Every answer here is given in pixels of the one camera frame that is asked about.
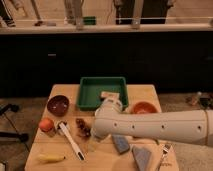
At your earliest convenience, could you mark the white dish brush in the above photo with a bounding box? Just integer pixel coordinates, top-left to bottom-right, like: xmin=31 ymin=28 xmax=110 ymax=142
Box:
xmin=58 ymin=121 xmax=85 ymax=161

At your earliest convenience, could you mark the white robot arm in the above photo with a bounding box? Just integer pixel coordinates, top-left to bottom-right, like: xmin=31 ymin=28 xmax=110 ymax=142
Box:
xmin=91 ymin=98 xmax=213 ymax=147

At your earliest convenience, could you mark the orange bowl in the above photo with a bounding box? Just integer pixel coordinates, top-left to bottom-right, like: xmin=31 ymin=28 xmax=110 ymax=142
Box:
xmin=131 ymin=101 xmax=158 ymax=114

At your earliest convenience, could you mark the purple bowl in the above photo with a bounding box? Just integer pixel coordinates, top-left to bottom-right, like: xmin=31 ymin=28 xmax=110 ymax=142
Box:
xmin=47 ymin=95 xmax=69 ymax=117

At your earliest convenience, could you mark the tan sponge block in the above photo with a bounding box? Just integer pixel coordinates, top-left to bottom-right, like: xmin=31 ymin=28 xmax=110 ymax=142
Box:
xmin=100 ymin=91 xmax=120 ymax=99

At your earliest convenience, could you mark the green plastic tray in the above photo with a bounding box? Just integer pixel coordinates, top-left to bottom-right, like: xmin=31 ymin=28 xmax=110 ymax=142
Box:
xmin=76 ymin=77 xmax=129 ymax=111

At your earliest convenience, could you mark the dark red grape bunch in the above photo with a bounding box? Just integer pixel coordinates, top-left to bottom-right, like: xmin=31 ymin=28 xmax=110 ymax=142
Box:
xmin=76 ymin=118 xmax=91 ymax=139

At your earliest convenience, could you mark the orange fruit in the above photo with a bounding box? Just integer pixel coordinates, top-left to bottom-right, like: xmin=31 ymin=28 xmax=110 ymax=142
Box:
xmin=39 ymin=118 xmax=54 ymax=132

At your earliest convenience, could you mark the yellow banana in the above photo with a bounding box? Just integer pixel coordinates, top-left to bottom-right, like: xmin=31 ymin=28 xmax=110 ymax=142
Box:
xmin=37 ymin=154 xmax=66 ymax=163

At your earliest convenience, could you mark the black tripod stand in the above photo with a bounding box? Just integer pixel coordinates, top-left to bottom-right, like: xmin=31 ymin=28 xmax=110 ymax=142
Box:
xmin=0 ymin=103 xmax=30 ymax=144

